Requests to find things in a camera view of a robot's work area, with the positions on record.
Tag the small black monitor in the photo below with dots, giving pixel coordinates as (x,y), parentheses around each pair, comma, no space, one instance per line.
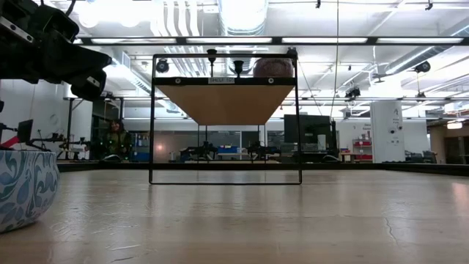
(25,131)

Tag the person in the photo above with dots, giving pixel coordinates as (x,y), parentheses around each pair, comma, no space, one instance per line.
(116,141)

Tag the black ceiling spotlight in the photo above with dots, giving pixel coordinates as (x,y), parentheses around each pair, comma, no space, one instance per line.
(423,67)
(162,66)

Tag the silver ceiling air duct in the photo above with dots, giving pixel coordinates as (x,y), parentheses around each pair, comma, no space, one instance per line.
(243,16)

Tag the red storage rack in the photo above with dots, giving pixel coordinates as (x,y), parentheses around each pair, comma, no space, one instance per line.
(362,150)

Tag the blue white patterned pot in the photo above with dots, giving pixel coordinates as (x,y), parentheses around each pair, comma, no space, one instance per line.
(25,187)

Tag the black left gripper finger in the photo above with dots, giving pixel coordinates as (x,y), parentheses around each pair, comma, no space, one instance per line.
(89,86)
(86,60)

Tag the tall black candlestick holder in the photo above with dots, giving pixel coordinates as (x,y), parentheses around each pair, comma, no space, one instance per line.
(212,55)

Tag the short black candlestick holder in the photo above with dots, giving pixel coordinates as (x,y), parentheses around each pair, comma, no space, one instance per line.
(238,66)

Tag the white shelf label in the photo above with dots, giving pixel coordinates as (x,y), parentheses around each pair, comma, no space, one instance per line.
(221,80)

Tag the white square column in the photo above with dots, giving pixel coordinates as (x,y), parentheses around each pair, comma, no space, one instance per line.
(387,132)

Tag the large black monitor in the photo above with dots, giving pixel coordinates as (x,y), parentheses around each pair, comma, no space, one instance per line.
(308,128)

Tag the black metal rig frame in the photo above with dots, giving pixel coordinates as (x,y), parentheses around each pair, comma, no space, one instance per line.
(366,168)

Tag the blue storage bin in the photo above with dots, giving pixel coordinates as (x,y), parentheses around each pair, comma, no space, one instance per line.
(227,149)

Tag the red speckled round pot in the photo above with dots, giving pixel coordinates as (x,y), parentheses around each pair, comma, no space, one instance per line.
(273,67)

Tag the wooden shelf with black frame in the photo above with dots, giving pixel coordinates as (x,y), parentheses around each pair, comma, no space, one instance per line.
(227,104)

